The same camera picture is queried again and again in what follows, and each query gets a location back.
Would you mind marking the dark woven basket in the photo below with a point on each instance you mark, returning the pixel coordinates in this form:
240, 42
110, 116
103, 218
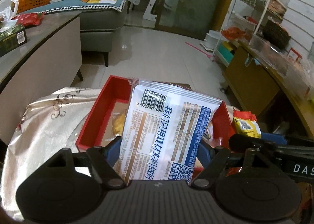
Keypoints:
277, 33

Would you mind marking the brown cardboard sheet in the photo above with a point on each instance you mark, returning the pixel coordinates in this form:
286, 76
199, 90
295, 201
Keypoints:
176, 84

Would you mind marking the floral satin cloth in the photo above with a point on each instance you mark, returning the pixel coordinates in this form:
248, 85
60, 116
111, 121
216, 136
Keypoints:
49, 126

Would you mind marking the red snack packet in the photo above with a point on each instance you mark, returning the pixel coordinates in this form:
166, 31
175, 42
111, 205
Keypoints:
29, 19

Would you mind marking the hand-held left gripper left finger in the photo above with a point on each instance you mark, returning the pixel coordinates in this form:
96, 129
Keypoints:
115, 150

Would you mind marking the grey coffee table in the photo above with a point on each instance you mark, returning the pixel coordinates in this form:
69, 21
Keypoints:
39, 62

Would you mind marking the wooden cabinet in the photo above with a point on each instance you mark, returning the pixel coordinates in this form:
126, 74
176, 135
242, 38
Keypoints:
255, 86

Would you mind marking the white plastic bag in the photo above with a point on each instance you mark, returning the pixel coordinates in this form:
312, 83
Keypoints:
7, 9

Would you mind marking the orange plastic basket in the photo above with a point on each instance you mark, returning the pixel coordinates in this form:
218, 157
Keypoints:
34, 1

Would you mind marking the orange red bag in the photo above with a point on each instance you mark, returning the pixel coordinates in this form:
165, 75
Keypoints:
233, 33

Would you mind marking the red cardboard box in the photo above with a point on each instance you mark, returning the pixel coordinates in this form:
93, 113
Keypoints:
98, 118

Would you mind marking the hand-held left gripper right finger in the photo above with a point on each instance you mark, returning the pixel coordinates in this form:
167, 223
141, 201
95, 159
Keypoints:
204, 151

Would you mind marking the white blue snack packet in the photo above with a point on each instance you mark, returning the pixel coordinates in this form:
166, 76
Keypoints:
162, 131

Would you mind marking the dark green box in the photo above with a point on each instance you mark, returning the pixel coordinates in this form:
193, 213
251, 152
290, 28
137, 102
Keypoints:
12, 40

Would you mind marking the glass sliding door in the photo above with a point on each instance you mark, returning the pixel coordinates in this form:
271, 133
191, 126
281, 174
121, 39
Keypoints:
196, 3

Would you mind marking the small yellow snack packet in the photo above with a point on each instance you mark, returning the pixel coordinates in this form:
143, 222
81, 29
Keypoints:
119, 122

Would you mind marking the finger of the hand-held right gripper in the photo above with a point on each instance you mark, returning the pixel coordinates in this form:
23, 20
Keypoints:
247, 142

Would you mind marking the grey sofa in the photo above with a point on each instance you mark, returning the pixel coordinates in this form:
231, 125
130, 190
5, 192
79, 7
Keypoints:
100, 25

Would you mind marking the red white card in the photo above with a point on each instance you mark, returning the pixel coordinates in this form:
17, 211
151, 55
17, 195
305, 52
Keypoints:
294, 54

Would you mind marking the yellow orange snack packet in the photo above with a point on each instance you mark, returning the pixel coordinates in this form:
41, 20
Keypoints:
246, 123

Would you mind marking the blue cartoon sofa cover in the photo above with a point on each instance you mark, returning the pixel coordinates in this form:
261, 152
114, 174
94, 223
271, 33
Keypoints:
85, 2

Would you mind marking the clear plastic container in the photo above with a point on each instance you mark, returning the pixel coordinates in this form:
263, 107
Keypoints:
268, 52

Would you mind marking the pink fly swatter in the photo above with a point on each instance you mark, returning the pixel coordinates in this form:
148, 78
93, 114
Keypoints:
200, 50

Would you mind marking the white plastic rack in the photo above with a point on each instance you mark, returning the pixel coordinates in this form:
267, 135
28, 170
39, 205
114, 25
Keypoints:
242, 18

